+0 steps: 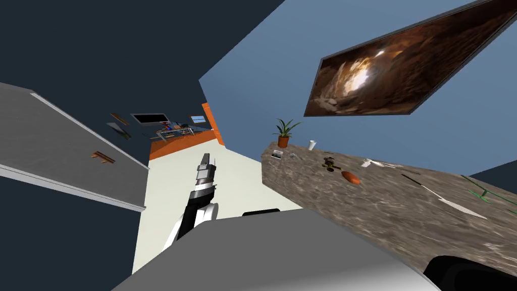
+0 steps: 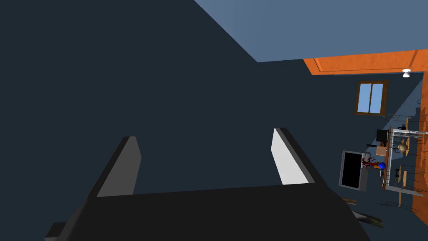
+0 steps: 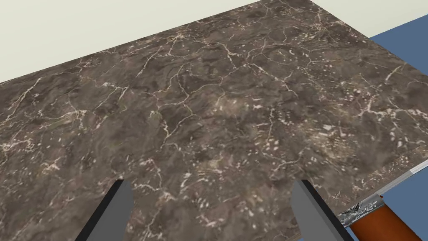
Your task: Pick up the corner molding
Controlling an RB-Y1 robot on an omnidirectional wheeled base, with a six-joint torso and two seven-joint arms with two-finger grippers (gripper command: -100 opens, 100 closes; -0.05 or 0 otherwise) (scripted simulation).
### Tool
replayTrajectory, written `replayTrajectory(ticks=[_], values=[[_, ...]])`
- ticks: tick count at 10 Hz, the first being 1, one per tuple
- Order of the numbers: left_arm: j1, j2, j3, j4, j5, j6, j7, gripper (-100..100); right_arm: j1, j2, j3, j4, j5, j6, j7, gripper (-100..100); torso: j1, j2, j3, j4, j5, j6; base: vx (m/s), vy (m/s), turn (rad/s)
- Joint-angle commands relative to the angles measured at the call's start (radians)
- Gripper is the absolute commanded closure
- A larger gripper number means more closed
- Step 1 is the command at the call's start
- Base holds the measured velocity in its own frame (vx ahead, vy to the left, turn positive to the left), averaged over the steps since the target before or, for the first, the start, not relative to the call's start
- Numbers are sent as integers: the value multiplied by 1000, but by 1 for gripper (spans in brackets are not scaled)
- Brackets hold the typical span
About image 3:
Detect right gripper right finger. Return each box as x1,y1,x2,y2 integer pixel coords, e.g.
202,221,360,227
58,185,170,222
290,179,356,241

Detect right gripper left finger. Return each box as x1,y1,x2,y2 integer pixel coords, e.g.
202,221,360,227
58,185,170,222
75,179,135,241

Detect brown marble table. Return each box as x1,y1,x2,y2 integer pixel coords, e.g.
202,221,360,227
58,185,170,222
0,0,428,241

